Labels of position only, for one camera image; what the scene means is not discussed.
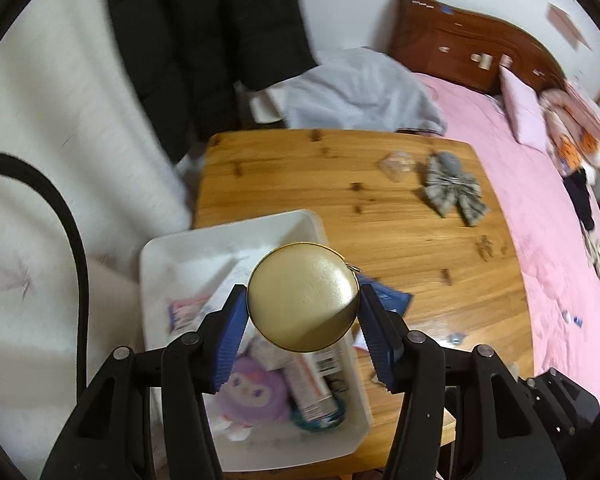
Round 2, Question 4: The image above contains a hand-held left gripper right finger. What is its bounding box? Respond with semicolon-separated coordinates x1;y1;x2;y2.
358;284;567;480

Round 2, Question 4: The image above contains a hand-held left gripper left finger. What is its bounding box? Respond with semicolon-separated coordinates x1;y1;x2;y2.
40;284;251;480

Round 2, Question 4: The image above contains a gold round case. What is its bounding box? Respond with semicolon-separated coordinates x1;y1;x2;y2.
246;242;361;353

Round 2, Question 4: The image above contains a red and white toothpaste box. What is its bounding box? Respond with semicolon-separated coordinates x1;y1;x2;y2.
282;350;341;423

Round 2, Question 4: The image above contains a white plastic bin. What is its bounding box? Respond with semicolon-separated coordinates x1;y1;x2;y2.
139;209;373;473

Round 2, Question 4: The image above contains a plaid bow hair clip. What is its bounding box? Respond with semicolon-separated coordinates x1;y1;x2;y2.
419;151;488;227

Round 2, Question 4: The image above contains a blue packet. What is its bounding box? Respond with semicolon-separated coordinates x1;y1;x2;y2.
355;272;413;317

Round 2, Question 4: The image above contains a purple plush toy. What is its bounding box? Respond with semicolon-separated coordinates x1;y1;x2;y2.
215;352;292;431

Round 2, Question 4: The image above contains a teal round container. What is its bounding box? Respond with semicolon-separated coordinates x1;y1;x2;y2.
290;397;349;433

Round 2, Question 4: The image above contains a beige garment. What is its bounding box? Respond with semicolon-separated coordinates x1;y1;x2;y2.
583;230;600;282

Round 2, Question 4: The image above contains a clear plastic packet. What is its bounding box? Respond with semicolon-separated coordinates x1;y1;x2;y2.
379;151;415;181

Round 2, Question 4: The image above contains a pink bedspread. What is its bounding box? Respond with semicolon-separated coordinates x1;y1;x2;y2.
412;72;600;406

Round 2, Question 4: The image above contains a black garment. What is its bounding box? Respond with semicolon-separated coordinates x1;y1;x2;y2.
562;167;597;233

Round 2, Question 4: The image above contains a light grey cloth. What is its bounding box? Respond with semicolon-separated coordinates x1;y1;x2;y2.
282;47;448;136

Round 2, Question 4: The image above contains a pink pillow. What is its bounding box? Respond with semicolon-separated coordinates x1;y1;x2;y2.
498;64;551;152

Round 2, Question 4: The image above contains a pink floral blanket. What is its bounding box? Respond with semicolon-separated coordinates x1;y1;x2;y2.
539;80;600;176

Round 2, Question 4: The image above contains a black padded jacket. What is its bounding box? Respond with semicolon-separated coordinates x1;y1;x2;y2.
102;0;321;163

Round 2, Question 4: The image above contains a wooden headboard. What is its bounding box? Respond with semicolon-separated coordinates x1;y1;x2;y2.
389;0;568;96

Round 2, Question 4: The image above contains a black cable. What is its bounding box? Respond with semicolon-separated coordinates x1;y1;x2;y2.
0;150;91;386

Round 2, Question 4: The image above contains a wall sticker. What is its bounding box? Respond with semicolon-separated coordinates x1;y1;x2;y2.
547;2;593;51

